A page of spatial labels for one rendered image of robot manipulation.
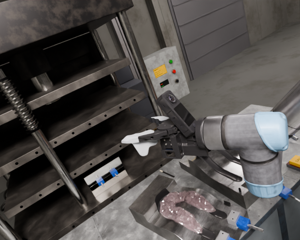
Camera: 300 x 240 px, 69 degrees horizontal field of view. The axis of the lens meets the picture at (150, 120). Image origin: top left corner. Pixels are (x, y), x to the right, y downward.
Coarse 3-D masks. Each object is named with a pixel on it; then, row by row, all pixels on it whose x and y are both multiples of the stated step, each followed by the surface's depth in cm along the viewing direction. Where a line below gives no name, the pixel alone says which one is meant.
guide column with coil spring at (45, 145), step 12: (0, 72) 109; (0, 84) 109; (12, 96) 113; (24, 120) 118; (36, 132) 121; (48, 144) 126; (48, 156) 127; (60, 168) 132; (72, 180) 138; (72, 192) 138; (84, 204) 144
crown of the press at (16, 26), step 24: (24, 0) 103; (48, 0) 107; (72, 0) 113; (96, 0) 118; (120, 0) 124; (0, 24) 100; (24, 24) 105; (48, 24) 109; (72, 24) 115; (96, 24) 151; (0, 48) 102; (24, 48) 118; (24, 72) 137
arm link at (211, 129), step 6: (204, 120) 47; (210, 120) 46; (216, 120) 45; (204, 126) 46; (210, 126) 45; (216, 126) 44; (204, 132) 46; (210, 132) 45; (216, 132) 44; (204, 138) 46; (210, 138) 45; (216, 138) 44; (204, 144) 47; (210, 144) 46; (216, 144) 45; (222, 144) 44
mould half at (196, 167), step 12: (192, 156) 128; (216, 156) 123; (192, 168) 128; (204, 168) 119; (228, 168) 116; (240, 168) 112; (204, 180) 123; (216, 180) 111; (228, 180) 108; (228, 192) 107; (240, 192) 99; (240, 204) 102
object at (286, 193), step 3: (282, 189) 98; (285, 189) 98; (288, 189) 97; (282, 192) 97; (285, 192) 96; (288, 192) 96; (291, 192) 97; (279, 195) 99; (282, 195) 97; (285, 195) 96; (288, 195) 96; (291, 195) 95; (285, 198) 96; (294, 198) 94
